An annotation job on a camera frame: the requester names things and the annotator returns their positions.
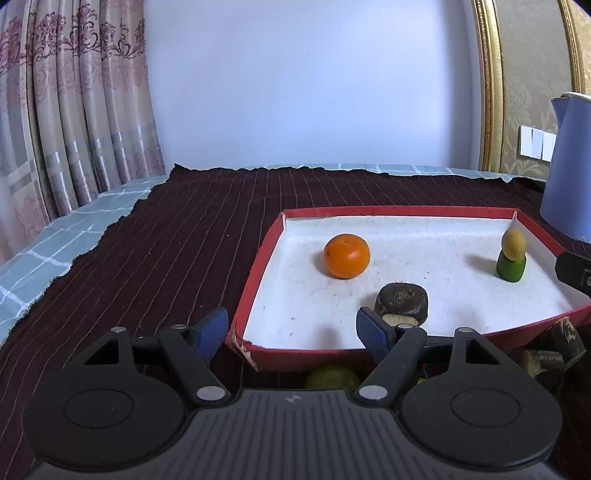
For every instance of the white wall switch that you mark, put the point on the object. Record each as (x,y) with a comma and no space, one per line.
(536,144)

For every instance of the pink patterned curtain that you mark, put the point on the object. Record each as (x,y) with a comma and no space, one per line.
(76,112)

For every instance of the green tomato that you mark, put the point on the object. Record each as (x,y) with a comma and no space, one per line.
(333,377)

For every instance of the gold picture frame moulding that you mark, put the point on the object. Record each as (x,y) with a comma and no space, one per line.
(492,83)

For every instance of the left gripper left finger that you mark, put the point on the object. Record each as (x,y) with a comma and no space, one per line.
(190,349)

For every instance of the orange mandarin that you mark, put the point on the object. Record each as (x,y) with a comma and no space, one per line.
(346,256)

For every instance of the red shallow box tray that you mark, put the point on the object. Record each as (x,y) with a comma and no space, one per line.
(293,315)

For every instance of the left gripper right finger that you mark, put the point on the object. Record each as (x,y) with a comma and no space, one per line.
(395,349)

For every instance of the yellow longan fruit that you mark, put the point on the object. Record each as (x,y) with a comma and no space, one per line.
(514,245)

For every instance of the blue electric kettle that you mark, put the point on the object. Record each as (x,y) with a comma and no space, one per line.
(566,199)

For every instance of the dark striped table cloth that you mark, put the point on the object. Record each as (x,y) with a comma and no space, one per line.
(87,391)

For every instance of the dark sugarcane piece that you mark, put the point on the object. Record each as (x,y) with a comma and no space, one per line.
(536,362)
(567,341)

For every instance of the short dark sugarcane slice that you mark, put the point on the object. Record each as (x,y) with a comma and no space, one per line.
(402,303)

